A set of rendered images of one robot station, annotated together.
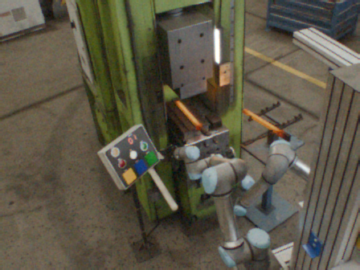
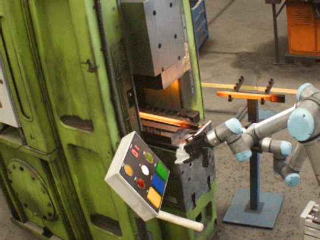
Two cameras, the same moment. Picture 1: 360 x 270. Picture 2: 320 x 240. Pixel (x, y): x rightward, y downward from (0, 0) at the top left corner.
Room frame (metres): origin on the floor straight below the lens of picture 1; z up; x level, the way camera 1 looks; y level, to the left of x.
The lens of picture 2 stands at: (0.33, 1.02, 2.24)
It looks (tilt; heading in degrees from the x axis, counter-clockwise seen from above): 29 degrees down; 332
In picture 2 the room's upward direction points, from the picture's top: 9 degrees counter-clockwise
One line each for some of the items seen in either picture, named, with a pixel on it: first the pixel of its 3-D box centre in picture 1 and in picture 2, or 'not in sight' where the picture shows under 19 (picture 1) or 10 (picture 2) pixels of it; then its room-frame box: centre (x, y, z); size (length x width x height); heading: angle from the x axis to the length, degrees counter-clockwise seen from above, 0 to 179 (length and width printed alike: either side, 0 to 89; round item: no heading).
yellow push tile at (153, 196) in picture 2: (128, 176); (153, 198); (1.73, 0.35, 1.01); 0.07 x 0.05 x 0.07; 138
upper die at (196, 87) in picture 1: (180, 75); (141, 69); (2.38, -0.03, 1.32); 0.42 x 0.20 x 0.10; 23
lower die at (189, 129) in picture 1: (183, 116); (151, 125); (2.38, -0.03, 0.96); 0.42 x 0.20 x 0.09; 23
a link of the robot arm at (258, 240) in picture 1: (256, 243); not in sight; (1.17, -0.34, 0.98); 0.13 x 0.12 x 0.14; 110
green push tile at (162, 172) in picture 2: (150, 158); (160, 171); (1.88, 0.21, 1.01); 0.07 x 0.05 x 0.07; 138
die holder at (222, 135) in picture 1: (191, 140); (160, 157); (2.41, -0.08, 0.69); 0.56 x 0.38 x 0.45; 23
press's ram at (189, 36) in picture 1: (182, 42); (139, 26); (2.40, -0.07, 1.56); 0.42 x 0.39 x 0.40; 23
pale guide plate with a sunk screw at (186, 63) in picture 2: (224, 74); (183, 58); (2.43, -0.35, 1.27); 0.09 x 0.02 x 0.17; 113
